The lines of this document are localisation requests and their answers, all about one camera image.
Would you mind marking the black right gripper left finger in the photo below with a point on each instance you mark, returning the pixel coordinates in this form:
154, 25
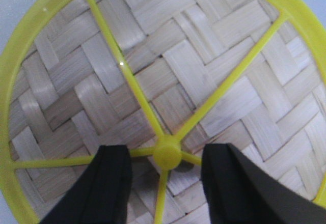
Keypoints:
101, 193

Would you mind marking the woven bamboo steamer lid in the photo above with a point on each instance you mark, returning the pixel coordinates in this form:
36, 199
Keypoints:
167, 79

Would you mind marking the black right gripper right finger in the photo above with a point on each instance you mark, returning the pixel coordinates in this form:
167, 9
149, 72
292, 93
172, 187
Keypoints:
238, 191

